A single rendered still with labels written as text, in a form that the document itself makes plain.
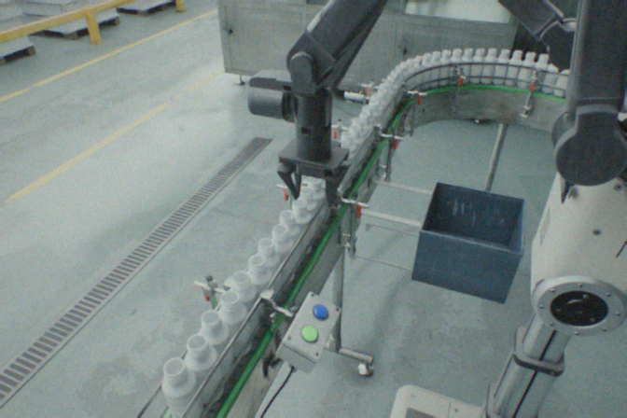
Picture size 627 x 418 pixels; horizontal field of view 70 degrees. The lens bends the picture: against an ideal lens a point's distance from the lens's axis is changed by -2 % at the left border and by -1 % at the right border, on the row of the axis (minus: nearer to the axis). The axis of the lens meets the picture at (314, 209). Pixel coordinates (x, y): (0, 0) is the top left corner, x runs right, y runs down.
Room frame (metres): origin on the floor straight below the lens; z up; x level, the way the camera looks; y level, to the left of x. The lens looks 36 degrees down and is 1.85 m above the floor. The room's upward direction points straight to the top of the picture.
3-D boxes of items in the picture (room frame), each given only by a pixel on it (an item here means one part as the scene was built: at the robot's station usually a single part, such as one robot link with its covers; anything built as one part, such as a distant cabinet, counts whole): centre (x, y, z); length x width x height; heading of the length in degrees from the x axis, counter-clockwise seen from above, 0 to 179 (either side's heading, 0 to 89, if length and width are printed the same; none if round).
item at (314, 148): (0.65, 0.00, 1.51); 0.10 x 0.07 x 0.07; 68
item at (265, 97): (0.66, 0.04, 1.60); 0.12 x 0.09 x 0.12; 69
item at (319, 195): (1.07, 0.00, 1.08); 0.06 x 0.06 x 0.17
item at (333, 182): (0.64, -0.02, 1.44); 0.07 x 0.07 x 0.09; 68
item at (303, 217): (0.96, 0.04, 1.08); 0.06 x 0.06 x 0.17
